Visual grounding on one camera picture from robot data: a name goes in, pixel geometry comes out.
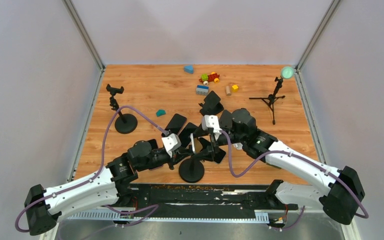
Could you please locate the yellow small block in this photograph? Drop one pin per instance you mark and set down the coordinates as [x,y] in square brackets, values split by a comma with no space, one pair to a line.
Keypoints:
[234,88]

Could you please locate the blue triangular block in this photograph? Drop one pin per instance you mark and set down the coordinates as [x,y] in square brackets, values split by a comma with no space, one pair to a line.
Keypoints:
[189,69]

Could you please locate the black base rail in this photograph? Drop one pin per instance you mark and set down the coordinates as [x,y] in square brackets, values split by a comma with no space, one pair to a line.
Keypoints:
[201,203]

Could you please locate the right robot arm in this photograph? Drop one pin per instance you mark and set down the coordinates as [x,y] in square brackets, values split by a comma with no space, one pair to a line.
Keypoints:
[338,192]

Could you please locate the teal smartphone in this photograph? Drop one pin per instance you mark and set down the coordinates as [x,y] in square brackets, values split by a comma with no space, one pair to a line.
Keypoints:
[218,155]

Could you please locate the black folding phone stand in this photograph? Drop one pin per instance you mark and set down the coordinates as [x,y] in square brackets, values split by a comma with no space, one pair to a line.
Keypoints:
[212,105]

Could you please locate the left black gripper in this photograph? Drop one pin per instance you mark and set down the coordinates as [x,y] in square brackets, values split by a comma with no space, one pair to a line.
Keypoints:
[178,155]

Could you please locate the black mini tripod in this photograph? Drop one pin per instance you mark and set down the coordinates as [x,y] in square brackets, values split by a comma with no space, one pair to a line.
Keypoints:
[272,98]

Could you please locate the pink phone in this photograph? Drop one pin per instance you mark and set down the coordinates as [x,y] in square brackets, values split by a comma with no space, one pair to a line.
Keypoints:
[176,124]

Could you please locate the wooden cylinder block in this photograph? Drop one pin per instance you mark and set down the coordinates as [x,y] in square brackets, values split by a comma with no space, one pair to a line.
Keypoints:
[228,91]

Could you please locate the green ball on tripod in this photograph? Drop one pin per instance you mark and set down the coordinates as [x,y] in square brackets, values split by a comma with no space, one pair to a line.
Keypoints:
[287,72]

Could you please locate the blue white block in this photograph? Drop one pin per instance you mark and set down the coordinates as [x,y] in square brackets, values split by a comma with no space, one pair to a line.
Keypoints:
[202,90]

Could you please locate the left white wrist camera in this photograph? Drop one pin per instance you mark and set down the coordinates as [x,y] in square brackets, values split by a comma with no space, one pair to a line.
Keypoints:
[171,143]

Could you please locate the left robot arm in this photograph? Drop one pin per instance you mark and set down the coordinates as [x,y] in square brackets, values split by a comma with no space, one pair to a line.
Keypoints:
[45,207]

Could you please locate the grey round phone stand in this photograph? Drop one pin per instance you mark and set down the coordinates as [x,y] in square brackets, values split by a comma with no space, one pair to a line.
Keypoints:
[225,120]

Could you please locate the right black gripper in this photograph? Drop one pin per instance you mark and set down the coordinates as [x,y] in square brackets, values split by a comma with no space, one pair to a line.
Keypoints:
[200,131]

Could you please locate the purple phone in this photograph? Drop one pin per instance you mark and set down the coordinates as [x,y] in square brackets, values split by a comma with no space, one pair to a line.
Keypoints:
[153,143]

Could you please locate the teal small block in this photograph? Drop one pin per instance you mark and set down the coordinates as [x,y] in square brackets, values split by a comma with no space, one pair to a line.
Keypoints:
[160,112]

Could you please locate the tall black round-base stand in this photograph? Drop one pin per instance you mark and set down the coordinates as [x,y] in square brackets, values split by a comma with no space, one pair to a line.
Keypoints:
[192,170]

